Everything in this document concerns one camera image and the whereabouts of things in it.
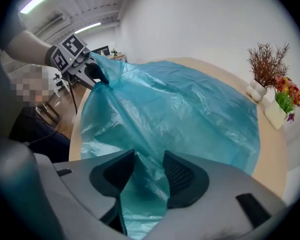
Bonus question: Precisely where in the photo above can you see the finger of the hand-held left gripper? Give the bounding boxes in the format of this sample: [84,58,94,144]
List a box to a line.
[86,62,110,85]
[76,67,100,90]

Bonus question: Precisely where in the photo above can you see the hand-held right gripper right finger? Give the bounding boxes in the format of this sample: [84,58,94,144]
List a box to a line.
[144,150,288,240]

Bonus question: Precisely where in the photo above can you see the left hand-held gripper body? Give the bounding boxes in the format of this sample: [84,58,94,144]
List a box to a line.
[51,33,91,75]

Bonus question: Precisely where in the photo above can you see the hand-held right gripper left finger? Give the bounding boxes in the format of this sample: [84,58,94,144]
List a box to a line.
[34,148,136,221]

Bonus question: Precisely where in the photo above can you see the teal plastic bag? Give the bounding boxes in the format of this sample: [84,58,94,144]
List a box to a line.
[80,52,262,240]

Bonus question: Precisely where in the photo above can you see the person's left forearm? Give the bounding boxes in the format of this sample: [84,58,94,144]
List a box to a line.
[4,30,52,66]

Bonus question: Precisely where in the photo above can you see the black computer monitor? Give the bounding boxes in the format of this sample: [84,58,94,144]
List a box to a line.
[91,45,110,57]

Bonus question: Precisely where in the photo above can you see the ceiling air conditioner unit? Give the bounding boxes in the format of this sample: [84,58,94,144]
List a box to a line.
[32,11,71,39]

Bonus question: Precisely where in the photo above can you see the person's head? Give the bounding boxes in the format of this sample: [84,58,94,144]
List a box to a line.
[9,64,56,108]

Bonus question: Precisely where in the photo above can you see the person's black shirt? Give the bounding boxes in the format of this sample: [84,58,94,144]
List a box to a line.
[8,106,71,164]

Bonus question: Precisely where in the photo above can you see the colourful flowers in cream pot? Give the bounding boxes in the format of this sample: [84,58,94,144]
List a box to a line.
[264,74,300,131]

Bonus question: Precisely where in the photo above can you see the brown dried plant white vase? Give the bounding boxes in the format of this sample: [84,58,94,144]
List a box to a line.
[246,42,290,103]

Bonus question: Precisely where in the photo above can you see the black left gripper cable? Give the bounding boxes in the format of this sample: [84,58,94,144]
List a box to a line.
[68,75,78,115]

